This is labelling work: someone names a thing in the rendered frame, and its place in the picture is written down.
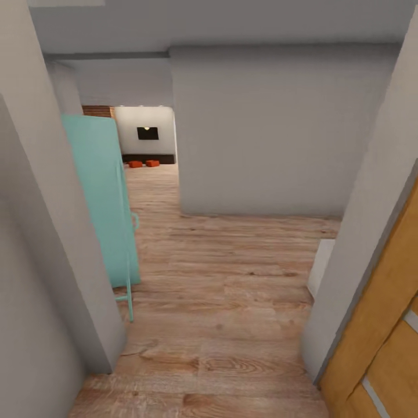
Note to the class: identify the wall mounted tv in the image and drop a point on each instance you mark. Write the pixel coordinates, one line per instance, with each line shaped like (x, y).
(147, 133)

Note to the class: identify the cabinet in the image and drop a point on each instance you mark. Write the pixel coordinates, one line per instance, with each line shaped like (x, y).
(162, 158)

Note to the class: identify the standing mirror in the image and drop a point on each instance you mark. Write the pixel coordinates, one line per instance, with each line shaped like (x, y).
(95, 146)

